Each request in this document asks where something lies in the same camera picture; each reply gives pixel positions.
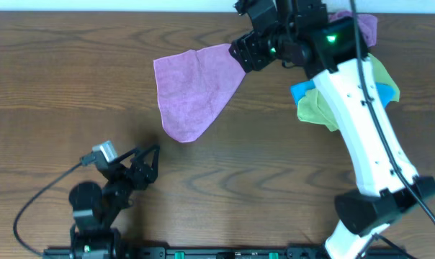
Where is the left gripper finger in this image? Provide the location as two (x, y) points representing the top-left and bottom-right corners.
(130, 145), (160, 176)
(111, 147), (140, 165)

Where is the purple microfiber cloth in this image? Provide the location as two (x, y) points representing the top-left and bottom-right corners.
(153, 44), (246, 143)

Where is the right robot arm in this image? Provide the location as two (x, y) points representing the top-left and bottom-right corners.
(229, 0), (435, 258)

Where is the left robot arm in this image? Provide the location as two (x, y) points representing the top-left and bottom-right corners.
(68, 141), (160, 258)

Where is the small green cloth with label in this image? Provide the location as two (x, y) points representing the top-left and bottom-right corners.
(297, 88), (338, 132)

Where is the purple cloth at back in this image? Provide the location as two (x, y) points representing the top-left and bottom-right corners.
(328, 10), (378, 47)

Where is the large green cloth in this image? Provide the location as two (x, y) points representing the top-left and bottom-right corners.
(369, 53), (400, 106)

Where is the blue cloth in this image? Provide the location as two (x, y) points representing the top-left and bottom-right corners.
(290, 81), (399, 109)

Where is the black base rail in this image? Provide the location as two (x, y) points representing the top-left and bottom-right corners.
(42, 245), (408, 259)

